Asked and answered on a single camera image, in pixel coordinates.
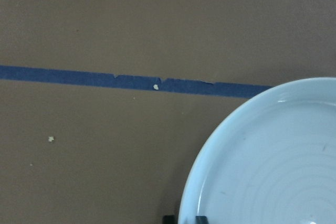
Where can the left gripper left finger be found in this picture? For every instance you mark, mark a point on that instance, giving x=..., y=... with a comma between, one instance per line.
x=169, y=219

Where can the light blue plate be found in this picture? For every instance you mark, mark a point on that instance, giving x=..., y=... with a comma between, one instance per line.
x=272, y=160

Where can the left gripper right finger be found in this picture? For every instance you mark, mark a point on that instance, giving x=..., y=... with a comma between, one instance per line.
x=201, y=220

